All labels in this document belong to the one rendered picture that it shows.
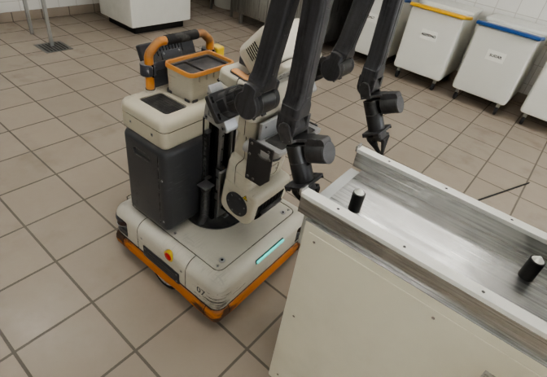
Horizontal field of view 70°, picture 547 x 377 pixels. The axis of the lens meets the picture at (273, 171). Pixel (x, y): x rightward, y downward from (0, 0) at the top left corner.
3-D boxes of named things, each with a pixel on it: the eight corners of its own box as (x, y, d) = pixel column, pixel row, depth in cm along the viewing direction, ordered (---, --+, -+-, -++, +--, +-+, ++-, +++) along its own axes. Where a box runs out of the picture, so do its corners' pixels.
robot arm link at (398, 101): (369, 76, 134) (357, 83, 128) (401, 72, 126) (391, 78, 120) (375, 111, 138) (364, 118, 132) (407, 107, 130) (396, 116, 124)
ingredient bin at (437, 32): (387, 76, 422) (410, 1, 377) (409, 64, 466) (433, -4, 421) (434, 94, 398) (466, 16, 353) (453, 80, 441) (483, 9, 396)
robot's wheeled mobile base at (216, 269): (114, 242, 184) (107, 202, 170) (211, 186, 228) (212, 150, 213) (216, 331, 155) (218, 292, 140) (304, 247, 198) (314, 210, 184)
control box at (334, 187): (348, 208, 123) (361, 172, 114) (307, 248, 106) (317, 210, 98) (339, 202, 124) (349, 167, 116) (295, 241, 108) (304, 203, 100)
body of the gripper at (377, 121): (391, 129, 137) (389, 108, 134) (379, 138, 130) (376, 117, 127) (375, 129, 141) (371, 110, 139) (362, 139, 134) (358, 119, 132)
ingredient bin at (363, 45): (337, 57, 451) (353, -15, 406) (361, 47, 495) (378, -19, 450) (378, 72, 428) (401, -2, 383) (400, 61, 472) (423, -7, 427)
